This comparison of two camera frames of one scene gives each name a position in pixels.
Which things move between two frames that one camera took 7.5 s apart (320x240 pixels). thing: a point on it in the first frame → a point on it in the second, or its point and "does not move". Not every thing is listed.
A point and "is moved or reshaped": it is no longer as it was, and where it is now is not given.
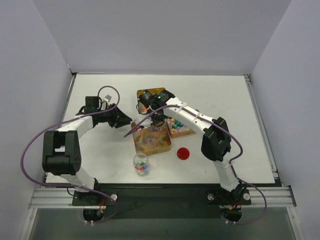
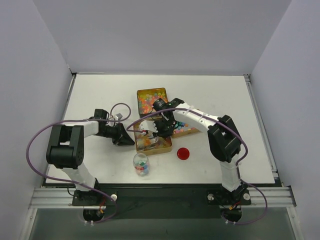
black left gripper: [117, 117] → [118, 133]
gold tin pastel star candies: [177, 128] does not move
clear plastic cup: [141, 163] does not move
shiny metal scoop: [146, 123] is moved or reshaped
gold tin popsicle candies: [150, 140] does not move
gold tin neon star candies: [141, 108] does not move
